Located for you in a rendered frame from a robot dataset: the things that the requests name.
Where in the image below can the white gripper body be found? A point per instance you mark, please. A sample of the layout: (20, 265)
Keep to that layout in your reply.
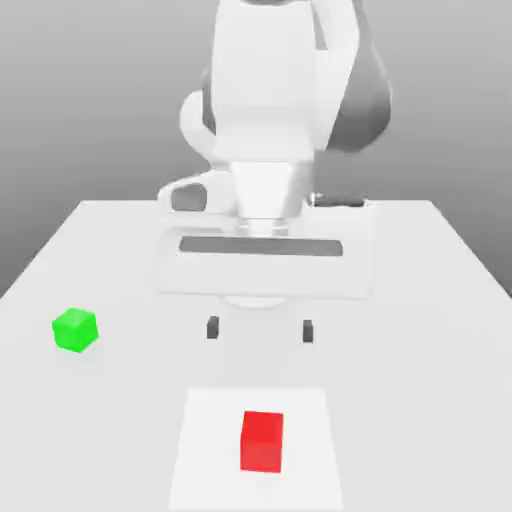
(260, 276)

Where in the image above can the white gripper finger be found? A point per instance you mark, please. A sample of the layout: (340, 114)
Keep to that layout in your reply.
(212, 327)
(307, 332)

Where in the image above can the small red cube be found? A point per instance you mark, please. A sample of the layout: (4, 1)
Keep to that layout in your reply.
(262, 442)

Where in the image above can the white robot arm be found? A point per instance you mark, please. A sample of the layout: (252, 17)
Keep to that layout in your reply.
(264, 100)

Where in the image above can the small green cube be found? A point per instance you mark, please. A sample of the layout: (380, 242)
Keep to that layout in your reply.
(75, 330)

